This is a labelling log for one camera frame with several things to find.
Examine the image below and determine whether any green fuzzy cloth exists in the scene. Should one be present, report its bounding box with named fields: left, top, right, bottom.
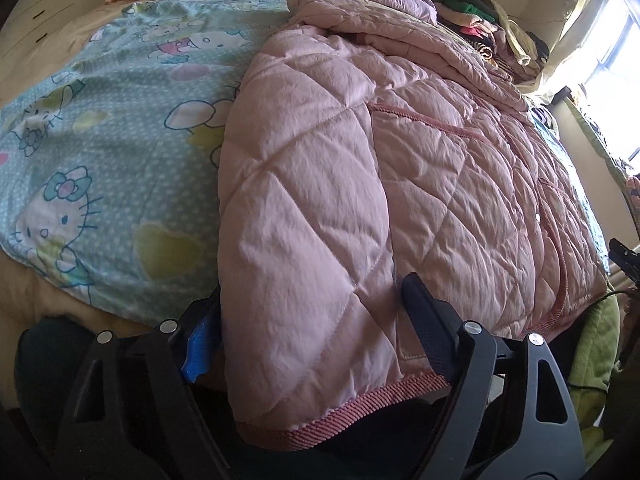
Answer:
left=570, top=300, right=622, bottom=426

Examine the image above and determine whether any pink quilted jacket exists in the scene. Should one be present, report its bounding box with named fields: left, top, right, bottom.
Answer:
left=217, top=0, right=612, bottom=450

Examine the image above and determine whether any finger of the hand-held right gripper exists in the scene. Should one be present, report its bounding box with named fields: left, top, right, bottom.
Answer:
left=607, top=239, right=640, bottom=271

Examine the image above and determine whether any cream curtain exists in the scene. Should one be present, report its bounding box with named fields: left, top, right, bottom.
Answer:
left=520, top=0, right=621, bottom=106

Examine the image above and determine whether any window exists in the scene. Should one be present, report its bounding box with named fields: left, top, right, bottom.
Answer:
left=550, top=0, right=640, bottom=161

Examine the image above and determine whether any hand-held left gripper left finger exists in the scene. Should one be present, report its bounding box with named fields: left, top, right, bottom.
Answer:
left=52, top=285, right=241, bottom=480

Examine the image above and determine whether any blue cartoon print blanket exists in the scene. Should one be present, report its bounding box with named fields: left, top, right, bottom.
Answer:
left=0, top=0, right=612, bottom=326

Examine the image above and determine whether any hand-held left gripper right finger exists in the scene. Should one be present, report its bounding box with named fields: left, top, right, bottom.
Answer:
left=400, top=272, right=586, bottom=480

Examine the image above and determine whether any dark blue clothing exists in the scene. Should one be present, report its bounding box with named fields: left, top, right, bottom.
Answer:
left=14, top=314, right=451, bottom=480

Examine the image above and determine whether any pile of mixed clothes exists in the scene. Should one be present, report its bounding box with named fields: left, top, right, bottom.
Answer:
left=435, top=0, right=551, bottom=83

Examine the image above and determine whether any bed with beige sheet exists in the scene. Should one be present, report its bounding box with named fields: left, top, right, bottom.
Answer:
left=0, top=0, right=616, bottom=351

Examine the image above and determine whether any green windowsill cover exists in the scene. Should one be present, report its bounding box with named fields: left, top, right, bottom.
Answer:
left=565, top=95, right=640, bottom=196

